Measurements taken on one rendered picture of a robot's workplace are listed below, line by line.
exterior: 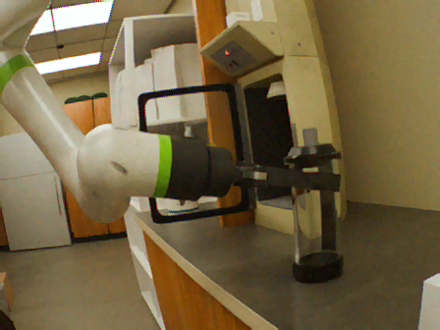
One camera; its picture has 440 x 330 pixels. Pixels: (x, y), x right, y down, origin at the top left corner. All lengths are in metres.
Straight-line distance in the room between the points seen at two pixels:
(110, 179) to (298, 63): 0.63
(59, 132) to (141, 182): 0.22
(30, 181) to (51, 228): 0.78
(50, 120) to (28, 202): 5.14
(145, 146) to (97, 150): 0.07
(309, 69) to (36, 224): 5.22
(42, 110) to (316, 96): 0.68
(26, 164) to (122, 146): 5.29
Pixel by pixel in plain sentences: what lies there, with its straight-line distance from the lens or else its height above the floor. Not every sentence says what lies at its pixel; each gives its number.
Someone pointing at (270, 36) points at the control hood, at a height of 1.46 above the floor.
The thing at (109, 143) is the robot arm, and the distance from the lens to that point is 0.54.
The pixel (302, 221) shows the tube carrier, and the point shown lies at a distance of 0.68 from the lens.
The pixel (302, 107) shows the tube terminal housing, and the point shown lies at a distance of 1.00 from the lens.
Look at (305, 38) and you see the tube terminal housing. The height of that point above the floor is 1.46.
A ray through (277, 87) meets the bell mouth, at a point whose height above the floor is 1.34.
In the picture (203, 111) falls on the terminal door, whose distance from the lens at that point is 1.23.
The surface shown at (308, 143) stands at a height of 1.19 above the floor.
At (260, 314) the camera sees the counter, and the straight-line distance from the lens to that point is 0.61.
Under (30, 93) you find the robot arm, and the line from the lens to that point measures 0.75.
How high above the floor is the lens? 1.21
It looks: 3 degrees down
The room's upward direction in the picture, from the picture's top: 7 degrees counter-clockwise
